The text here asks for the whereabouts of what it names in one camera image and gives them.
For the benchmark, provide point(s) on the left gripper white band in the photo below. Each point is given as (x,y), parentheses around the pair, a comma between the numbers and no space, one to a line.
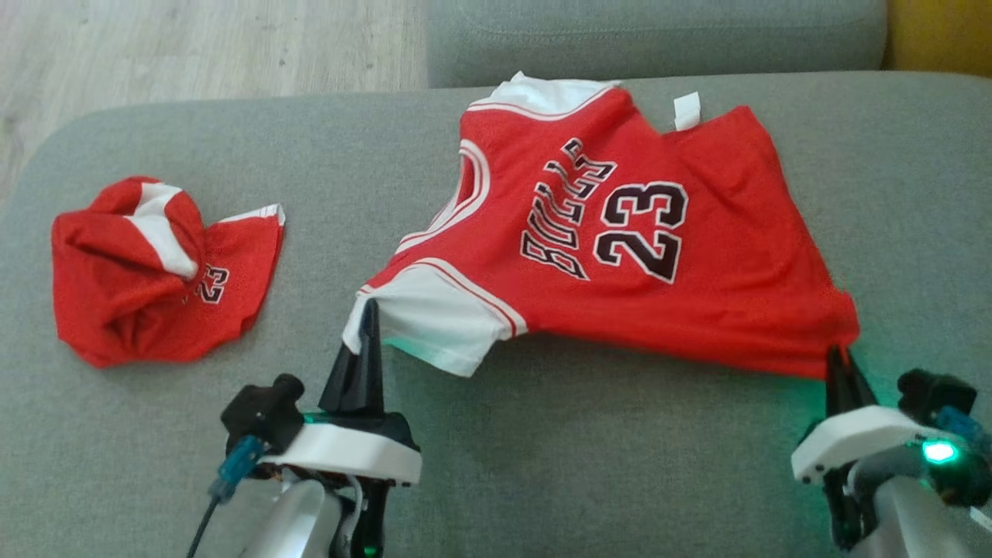
(349,457)

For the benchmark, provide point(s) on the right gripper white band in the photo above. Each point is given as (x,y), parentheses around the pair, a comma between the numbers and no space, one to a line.
(852,438)

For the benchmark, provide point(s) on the red Bulls 23 jersey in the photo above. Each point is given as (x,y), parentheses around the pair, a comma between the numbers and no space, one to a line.
(659,310)

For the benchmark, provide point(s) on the red Bulls 23 shorts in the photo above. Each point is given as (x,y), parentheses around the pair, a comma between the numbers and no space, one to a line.
(116,310)

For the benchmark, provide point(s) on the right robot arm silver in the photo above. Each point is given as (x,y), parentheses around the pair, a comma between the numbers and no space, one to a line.
(914,519)

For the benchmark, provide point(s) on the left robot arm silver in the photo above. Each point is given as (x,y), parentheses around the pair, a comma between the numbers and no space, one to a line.
(294,519)

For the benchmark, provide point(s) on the grey sofa seat cushion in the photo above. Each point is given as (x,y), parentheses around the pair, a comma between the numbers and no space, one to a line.
(542,465)

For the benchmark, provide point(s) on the yellow panel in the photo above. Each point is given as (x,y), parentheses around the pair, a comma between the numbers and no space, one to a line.
(942,35)

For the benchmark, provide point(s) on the grey sofa back cushion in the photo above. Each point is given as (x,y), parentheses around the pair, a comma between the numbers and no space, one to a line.
(659,39)

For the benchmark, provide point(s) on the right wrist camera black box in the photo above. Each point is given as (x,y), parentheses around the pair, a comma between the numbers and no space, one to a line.
(934,395)

